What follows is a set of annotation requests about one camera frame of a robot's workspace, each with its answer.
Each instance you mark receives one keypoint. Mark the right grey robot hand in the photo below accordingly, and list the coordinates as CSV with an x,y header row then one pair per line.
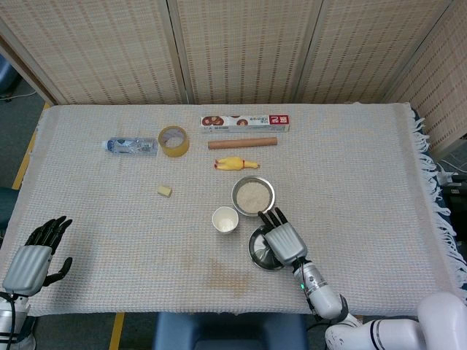
x,y
284,242

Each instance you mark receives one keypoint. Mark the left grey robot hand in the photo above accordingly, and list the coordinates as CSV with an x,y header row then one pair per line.
x,y
27,266

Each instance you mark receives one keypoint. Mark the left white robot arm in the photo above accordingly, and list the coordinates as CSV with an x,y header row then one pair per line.
x,y
11,317

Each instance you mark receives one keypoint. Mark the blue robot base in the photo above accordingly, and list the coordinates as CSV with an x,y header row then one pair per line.
x,y
226,331

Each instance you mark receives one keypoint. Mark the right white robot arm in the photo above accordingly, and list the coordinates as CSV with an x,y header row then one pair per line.
x,y
323,295

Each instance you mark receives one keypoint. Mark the steel plate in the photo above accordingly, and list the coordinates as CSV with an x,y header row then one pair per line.
x,y
261,251

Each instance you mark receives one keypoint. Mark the steel bowl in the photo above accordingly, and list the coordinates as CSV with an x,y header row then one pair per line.
x,y
251,213

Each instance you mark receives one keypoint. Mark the white rice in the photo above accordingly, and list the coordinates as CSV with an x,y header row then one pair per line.
x,y
253,197

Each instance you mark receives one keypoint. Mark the white paper cup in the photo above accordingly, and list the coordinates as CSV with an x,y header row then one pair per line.
x,y
225,220

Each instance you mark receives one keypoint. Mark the yellow rubber chicken toy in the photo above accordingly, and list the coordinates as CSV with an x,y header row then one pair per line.
x,y
233,163

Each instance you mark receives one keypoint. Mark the white woven tablecloth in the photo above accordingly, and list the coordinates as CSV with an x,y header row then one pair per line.
x,y
127,237

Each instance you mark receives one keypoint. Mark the wooden rolling pin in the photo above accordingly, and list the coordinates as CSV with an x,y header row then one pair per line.
x,y
241,143

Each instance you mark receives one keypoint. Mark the cling film box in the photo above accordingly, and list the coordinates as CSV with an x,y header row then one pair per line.
x,y
237,124

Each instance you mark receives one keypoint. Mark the small yellow block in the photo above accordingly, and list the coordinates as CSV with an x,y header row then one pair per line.
x,y
165,191

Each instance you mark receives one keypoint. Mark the yellow packing tape roll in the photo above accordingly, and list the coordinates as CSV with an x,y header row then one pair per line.
x,y
175,150

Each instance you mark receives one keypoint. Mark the clear plastic water bottle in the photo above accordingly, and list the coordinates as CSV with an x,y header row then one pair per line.
x,y
131,146

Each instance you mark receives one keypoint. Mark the black equipment box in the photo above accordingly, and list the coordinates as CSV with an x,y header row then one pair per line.
x,y
454,197

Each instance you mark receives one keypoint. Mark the bamboo folding screen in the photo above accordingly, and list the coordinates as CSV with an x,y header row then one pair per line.
x,y
237,47

